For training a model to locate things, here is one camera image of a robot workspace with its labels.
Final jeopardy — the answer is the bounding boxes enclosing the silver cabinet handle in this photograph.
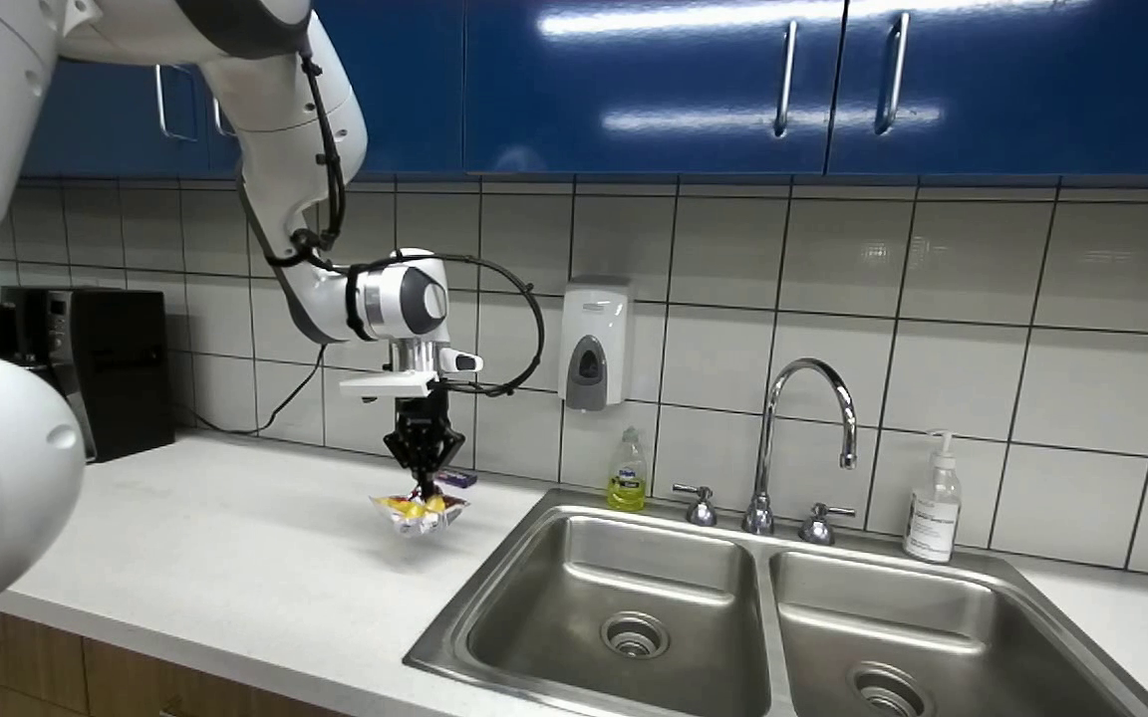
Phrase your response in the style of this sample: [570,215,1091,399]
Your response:
[877,12,914,134]
[771,19,800,141]

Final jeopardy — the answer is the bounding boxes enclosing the yellow dish soap bottle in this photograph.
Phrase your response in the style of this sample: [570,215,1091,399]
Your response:
[606,428,650,510]

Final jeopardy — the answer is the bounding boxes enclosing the wooden lower cabinet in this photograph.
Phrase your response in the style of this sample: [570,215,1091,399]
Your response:
[0,615,334,717]

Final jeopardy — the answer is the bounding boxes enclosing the small dark purple packet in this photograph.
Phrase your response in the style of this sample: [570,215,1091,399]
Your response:
[447,469,479,489]

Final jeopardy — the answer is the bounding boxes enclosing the right chrome faucet handle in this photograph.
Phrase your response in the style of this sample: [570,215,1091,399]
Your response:
[796,502,857,547]

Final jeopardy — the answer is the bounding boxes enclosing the chrome faucet handle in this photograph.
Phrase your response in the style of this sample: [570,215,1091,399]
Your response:
[675,485,719,525]
[796,502,857,547]

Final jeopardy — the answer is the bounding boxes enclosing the black coffee maker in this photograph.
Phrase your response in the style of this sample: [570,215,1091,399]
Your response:
[0,288,176,461]

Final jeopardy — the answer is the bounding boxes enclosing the silver left cabinet handle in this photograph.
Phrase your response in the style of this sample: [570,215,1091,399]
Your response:
[771,19,800,141]

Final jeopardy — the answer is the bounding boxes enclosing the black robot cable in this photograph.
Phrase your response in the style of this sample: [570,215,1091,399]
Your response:
[340,251,549,404]

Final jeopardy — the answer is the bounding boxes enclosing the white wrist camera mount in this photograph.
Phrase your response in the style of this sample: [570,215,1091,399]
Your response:
[340,343,483,399]

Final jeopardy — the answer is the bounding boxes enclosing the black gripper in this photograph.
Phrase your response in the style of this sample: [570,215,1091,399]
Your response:
[383,392,463,502]

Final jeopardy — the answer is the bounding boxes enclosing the left chrome faucet handle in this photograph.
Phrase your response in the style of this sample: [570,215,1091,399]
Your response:
[675,485,719,525]

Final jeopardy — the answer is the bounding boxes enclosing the yellow red chips packet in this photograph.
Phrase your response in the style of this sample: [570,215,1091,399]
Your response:
[380,493,468,534]

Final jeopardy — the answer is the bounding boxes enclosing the blue upper cabinet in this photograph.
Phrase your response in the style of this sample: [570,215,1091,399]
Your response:
[22,0,1148,189]

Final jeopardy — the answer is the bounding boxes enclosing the white wall soap dispenser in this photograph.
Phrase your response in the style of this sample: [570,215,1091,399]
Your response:
[561,288,630,409]

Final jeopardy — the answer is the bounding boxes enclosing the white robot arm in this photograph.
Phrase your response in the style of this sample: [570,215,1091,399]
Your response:
[0,0,479,502]

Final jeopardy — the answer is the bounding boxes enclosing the silver right cabinet handle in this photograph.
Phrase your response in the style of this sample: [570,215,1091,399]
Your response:
[877,12,914,134]

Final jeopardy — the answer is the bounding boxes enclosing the stainless steel double sink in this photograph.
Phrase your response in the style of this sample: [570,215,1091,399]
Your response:
[406,489,1148,717]

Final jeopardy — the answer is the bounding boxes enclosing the chrome gooseneck faucet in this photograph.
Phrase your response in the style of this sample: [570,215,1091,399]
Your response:
[743,357,861,534]

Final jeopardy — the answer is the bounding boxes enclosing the clear pump soap bottle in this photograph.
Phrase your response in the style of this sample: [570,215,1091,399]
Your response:
[904,433,960,561]

